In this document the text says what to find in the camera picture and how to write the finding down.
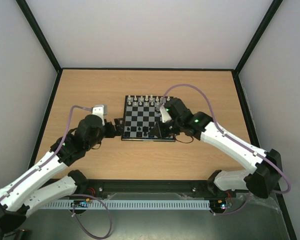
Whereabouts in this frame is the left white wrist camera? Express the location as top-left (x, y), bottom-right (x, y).
top-left (91, 104), bottom-right (108, 126)

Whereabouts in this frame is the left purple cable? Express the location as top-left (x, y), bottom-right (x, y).
top-left (0, 104), bottom-right (113, 239)

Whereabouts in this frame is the light blue slotted cable duct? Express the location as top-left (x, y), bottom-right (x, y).
top-left (42, 199), bottom-right (211, 211)

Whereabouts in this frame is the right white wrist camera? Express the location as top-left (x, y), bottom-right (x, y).
top-left (156, 104), bottom-right (172, 123)

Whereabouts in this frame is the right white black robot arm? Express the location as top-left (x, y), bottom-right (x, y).
top-left (150, 98), bottom-right (282, 199)

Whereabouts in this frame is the black aluminium mounting rail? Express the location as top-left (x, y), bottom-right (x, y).
top-left (75, 179), bottom-right (236, 200)

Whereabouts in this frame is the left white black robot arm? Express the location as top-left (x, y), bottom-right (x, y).
top-left (0, 114), bottom-right (121, 233)

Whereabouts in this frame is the black and grey chessboard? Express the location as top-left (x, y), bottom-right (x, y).
top-left (121, 95), bottom-right (176, 142)

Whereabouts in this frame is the black rook corner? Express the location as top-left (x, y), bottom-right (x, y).
top-left (124, 132), bottom-right (130, 138)

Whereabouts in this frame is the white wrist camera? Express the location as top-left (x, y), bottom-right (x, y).
top-left (156, 104), bottom-right (172, 123)
top-left (91, 104), bottom-right (108, 126)

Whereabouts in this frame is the black enclosure frame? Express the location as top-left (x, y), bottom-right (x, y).
top-left (0, 0), bottom-right (298, 240)

